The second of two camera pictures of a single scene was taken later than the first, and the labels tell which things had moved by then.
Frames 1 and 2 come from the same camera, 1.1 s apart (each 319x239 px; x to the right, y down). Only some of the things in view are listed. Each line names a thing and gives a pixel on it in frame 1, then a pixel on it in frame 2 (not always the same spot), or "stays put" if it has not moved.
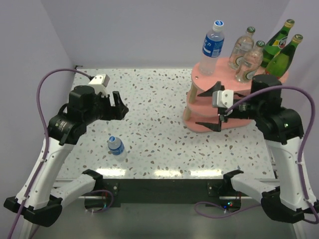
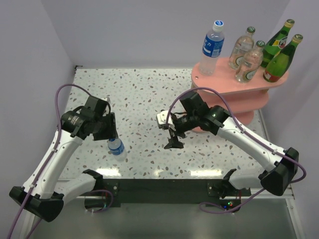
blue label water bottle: (212, 49) stays put
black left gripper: (113, 112) -> (111, 131)
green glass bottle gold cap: (277, 43) stays put
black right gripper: (216, 126) -> (174, 143)
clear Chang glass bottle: (244, 45) stays put
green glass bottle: (277, 63) stays put
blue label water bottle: (116, 147) stays put
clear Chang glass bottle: (250, 62) -> (242, 45)
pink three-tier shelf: (199, 108) stays put
